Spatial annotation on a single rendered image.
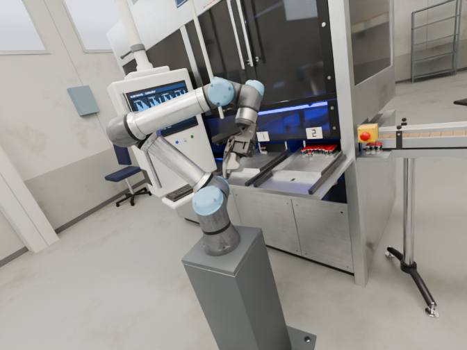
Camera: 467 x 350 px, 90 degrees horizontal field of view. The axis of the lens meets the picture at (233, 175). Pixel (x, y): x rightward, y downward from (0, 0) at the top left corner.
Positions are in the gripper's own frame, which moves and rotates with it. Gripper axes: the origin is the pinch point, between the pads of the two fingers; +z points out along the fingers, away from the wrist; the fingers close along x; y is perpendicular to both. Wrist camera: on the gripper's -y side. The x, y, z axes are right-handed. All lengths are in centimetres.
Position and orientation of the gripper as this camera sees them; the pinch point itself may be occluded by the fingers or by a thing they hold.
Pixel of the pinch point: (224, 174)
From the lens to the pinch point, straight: 83.9
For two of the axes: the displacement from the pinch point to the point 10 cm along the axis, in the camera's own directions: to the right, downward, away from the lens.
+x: 3.5, 1.8, 9.2
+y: 9.0, 2.2, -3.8
